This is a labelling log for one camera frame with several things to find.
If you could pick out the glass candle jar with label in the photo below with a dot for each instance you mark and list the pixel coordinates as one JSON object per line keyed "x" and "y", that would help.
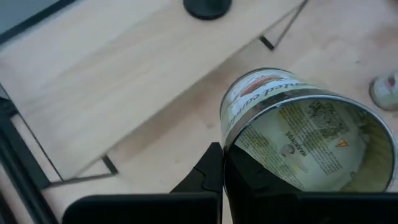
{"x": 280, "y": 93}
{"x": 387, "y": 93}

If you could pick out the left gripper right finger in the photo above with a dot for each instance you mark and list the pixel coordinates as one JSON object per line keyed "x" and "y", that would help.
{"x": 252, "y": 193}

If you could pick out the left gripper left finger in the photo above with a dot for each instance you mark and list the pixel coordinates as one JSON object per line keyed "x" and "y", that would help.
{"x": 208, "y": 174}

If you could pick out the wooden shelf with black legs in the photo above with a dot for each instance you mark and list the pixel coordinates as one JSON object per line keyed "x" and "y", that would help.
{"x": 109, "y": 77}

